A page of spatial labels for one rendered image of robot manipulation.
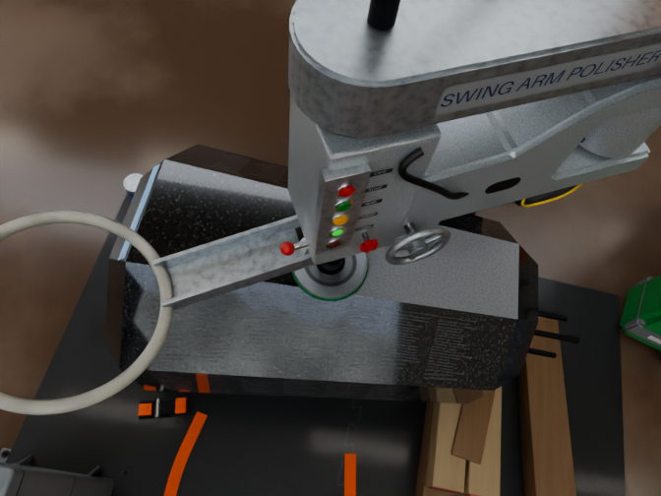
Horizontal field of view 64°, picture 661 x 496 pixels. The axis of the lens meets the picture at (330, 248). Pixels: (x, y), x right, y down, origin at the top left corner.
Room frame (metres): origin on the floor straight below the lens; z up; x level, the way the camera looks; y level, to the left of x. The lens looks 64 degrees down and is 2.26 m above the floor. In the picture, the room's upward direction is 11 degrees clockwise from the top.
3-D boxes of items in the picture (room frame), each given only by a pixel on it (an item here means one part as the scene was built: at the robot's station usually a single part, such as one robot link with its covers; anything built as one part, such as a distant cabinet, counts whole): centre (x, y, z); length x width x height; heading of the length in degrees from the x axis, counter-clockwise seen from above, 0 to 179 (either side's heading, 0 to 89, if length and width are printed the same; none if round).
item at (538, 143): (0.80, -0.36, 1.35); 0.74 x 0.23 x 0.49; 119
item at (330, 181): (0.49, 0.00, 1.41); 0.08 x 0.03 x 0.28; 119
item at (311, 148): (0.66, -0.08, 1.36); 0.36 x 0.22 x 0.45; 119
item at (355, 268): (0.62, -0.01, 0.89); 0.21 x 0.21 x 0.01
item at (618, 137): (0.93, -0.59, 1.39); 0.19 x 0.19 x 0.20
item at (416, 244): (0.57, -0.17, 1.24); 0.15 x 0.10 x 0.15; 119
